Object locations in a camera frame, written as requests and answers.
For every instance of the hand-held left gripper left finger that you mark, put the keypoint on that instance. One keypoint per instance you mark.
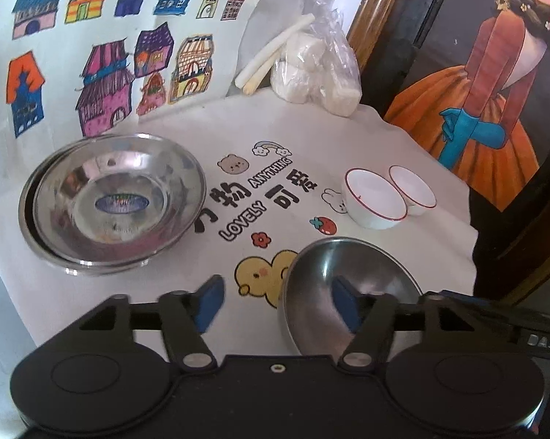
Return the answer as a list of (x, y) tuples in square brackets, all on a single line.
[(208, 302)]

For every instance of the white stick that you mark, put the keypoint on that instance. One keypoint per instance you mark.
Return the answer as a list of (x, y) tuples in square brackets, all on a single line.
[(275, 50)]

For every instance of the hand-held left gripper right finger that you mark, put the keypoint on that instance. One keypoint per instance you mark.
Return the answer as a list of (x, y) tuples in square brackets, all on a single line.
[(346, 306)]

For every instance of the orange dress figure painting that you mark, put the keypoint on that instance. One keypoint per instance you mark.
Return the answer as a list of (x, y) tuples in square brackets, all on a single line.
[(490, 77)]

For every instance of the colourful houses drawing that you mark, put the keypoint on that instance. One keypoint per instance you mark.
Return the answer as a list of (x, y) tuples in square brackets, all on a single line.
[(64, 50)]

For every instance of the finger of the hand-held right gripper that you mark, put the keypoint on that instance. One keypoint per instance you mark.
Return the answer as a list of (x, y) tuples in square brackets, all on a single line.
[(490, 313)]

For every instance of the white red-rimmed bowl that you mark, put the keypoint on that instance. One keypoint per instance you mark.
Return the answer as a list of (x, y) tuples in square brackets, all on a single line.
[(371, 201), (414, 187)]

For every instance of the large steel plate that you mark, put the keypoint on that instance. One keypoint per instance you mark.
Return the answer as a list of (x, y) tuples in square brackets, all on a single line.
[(24, 210)]

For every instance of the dark wooden panel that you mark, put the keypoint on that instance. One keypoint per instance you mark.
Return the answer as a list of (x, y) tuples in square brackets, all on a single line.
[(494, 247)]

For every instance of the steel bowl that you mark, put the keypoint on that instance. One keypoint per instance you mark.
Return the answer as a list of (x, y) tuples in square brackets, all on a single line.
[(311, 292)]

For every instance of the wooden frame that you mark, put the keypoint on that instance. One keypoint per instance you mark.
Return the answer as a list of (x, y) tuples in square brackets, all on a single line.
[(375, 4)]

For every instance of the white printed tablecloth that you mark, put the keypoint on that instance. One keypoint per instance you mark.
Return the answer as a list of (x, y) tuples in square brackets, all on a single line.
[(279, 123)]

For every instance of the cream stick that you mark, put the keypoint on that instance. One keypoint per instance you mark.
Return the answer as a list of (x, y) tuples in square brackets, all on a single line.
[(261, 77)]

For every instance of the clear plastic bag white lumps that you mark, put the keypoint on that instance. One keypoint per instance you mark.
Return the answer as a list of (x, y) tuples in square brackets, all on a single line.
[(320, 73)]

